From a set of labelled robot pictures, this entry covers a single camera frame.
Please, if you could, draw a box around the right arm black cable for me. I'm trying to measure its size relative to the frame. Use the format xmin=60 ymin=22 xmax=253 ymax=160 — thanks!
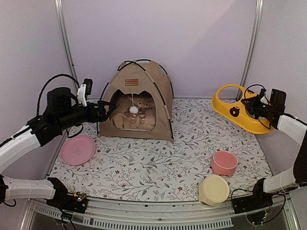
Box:
xmin=244 ymin=83 xmax=273 ymax=130

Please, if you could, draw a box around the pink footed pet bowl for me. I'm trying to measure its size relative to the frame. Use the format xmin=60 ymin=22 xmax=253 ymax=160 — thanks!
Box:
xmin=211 ymin=151 xmax=238 ymax=178

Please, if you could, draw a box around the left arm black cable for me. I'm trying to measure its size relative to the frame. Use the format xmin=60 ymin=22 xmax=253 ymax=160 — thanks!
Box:
xmin=35 ymin=73 xmax=81 ymax=115

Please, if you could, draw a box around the pink round plate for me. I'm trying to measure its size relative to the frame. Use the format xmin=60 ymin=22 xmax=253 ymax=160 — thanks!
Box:
xmin=60 ymin=135 xmax=95 ymax=166

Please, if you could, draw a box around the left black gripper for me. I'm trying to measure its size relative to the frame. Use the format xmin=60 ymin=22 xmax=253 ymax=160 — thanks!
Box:
xmin=57 ymin=100 xmax=117 ymax=130

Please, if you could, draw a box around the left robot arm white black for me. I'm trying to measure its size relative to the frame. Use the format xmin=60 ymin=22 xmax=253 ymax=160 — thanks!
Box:
xmin=0 ymin=87 xmax=116 ymax=210

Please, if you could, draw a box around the right aluminium frame post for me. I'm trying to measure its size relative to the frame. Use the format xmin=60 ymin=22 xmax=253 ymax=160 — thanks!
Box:
xmin=239 ymin=0 xmax=264 ymax=87

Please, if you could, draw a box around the beige fabric pet tent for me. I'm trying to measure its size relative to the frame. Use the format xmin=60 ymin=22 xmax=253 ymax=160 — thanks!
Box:
xmin=97 ymin=59 xmax=174 ymax=142

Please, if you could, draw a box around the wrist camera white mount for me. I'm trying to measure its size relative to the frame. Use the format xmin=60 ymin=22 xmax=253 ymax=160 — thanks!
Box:
xmin=77 ymin=79 xmax=93 ymax=107
xmin=259 ymin=88 xmax=269 ymax=105

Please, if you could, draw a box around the cream footed pet bowl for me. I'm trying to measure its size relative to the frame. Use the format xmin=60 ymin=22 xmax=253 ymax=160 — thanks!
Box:
xmin=198 ymin=174 xmax=230 ymax=206

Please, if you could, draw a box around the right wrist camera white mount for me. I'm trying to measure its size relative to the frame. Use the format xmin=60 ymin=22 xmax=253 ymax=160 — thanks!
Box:
xmin=259 ymin=88 xmax=269 ymax=105

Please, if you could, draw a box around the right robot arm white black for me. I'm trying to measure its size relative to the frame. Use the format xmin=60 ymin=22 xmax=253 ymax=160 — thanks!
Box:
xmin=241 ymin=87 xmax=307 ymax=209

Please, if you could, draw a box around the black tent pole long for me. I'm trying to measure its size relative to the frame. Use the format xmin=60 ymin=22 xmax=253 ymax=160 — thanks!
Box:
xmin=98 ymin=61 xmax=156 ymax=138

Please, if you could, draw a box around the floral patterned table mat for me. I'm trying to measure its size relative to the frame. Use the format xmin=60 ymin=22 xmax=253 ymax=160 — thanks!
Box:
xmin=50 ymin=99 xmax=272 ymax=202

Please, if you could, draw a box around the white pet cushion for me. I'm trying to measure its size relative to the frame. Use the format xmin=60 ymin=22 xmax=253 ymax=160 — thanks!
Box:
xmin=110 ymin=91 xmax=156 ymax=131

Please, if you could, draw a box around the aluminium frame post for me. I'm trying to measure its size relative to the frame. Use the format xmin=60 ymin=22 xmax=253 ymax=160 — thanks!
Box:
xmin=54 ymin=0 xmax=78 ymax=81
xmin=239 ymin=0 xmax=264 ymax=87

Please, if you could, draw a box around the front aluminium rail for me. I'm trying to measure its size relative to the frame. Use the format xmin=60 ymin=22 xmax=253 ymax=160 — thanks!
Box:
xmin=21 ymin=195 xmax=301 ymax=230

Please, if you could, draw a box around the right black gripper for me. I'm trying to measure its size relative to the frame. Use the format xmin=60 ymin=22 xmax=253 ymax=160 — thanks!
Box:
xmin=241 ymin=94 xmax=273 ymax=119

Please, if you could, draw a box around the left aluminium frame post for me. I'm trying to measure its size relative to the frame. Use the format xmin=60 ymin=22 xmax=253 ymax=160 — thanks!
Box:
xmin=54 ymin=0 xmax=78 ymax=81

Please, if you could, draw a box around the yellow double bowl holder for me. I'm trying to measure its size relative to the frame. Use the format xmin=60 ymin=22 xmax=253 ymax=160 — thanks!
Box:
xmin=211 ymin=84 xmax=274 ymax=135

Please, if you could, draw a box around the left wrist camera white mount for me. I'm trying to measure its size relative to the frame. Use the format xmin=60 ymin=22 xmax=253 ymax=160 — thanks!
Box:
xmin=77 ymin=79 xmax=93 ymax=107

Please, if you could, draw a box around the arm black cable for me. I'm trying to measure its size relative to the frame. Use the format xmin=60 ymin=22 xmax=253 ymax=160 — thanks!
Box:
xmin=35 ymin=73 xmax=81 ymax=115
xmin=244 ymin=83 xmax=273 ymax=130

